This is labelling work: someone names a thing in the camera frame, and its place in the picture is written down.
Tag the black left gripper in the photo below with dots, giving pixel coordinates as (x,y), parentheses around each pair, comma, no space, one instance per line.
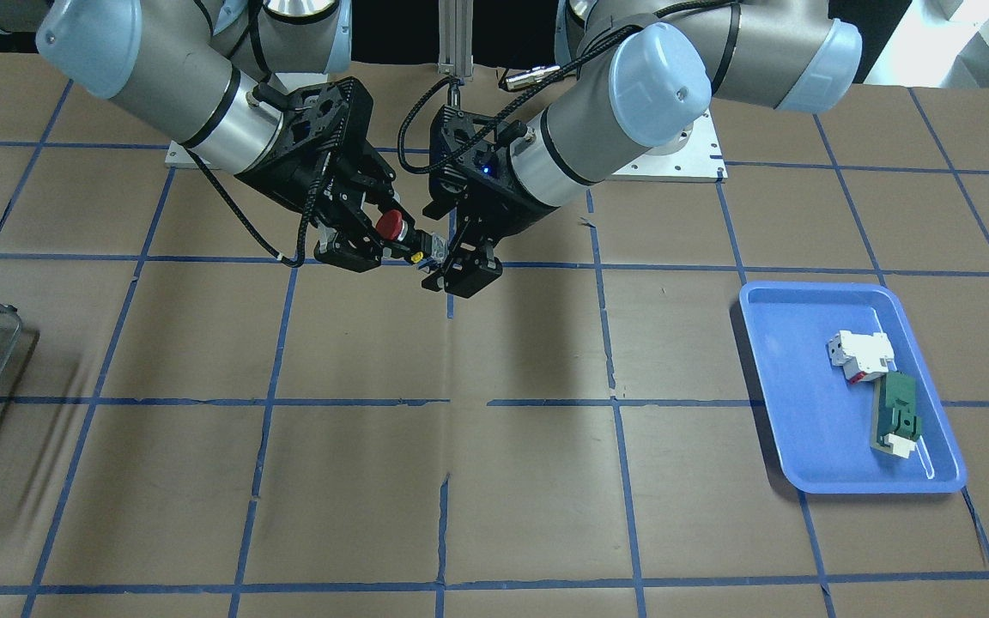
(509,204)

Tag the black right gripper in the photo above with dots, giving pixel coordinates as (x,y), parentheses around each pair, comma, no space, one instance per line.
(282,174)

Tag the red emergency stop button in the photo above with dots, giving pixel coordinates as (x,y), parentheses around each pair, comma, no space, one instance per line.
(404,243)

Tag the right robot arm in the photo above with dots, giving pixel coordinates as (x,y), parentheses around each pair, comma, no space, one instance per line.
(186,68)

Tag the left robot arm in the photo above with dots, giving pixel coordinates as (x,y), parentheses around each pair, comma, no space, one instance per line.
(642,73)

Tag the blue plastic tray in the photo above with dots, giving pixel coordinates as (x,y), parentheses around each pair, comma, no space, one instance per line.
(821,424)

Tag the white electrical module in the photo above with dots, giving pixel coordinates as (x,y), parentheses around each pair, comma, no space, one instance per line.
(861,357)

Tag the green terminal block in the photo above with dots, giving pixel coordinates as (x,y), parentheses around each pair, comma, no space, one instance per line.
(895,427)

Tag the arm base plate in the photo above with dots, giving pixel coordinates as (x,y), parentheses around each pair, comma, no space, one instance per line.
(178,157)
(693,157)

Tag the silver cable connector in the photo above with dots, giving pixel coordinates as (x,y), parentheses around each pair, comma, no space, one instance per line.
(526,79)

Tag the aluminium frame post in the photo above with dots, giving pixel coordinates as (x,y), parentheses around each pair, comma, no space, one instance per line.
(454,24)

